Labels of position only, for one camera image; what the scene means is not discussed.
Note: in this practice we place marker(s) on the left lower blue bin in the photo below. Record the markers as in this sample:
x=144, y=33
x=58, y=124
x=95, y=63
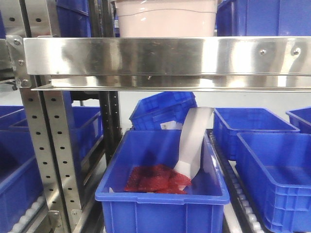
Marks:
x=20, y=182

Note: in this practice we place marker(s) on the white curved paper strip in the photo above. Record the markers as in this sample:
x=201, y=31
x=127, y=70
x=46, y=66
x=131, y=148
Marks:
x=191, y=140

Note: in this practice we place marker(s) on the left rear blue bin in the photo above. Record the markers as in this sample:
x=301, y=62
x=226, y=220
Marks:
x=87, y=124

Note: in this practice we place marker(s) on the tilted blue bin behind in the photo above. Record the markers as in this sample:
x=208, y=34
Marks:
x=154, y=110

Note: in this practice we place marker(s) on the perforated steel shelf upright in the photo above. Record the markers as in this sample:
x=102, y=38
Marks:
x=50, y=117

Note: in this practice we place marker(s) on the white roller conveyor track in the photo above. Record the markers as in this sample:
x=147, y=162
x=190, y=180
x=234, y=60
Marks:
x=240, y=214

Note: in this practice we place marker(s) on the upper shelf right blue bin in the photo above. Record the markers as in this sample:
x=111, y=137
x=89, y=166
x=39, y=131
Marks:
x=264, y=18

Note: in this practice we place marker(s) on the far right blue bin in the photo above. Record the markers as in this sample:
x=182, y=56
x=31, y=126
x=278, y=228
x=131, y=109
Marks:
x=301, y=118

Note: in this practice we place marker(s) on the shelf blue bin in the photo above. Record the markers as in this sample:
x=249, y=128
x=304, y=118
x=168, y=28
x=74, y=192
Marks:
x=264, y=18
x=73, y=17

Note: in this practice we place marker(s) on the right rear blue bin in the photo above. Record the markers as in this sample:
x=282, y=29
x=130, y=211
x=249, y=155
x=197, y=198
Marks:
x=228, y=122

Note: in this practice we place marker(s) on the upper shelf left blue bin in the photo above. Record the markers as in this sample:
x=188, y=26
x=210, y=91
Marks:
x=73, y=17

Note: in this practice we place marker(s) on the right front blue bin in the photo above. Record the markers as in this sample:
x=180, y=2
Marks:
x=276, y=171

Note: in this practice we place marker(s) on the stainless steel shelf rail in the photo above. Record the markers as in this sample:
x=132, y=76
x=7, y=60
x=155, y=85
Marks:
x=229, y=64

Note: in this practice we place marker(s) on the front centre blue bin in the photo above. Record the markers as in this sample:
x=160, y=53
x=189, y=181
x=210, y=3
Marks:
x=200, y=210

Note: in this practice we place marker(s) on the white lidded plastic bin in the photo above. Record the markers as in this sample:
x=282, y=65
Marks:
x=166, y=18

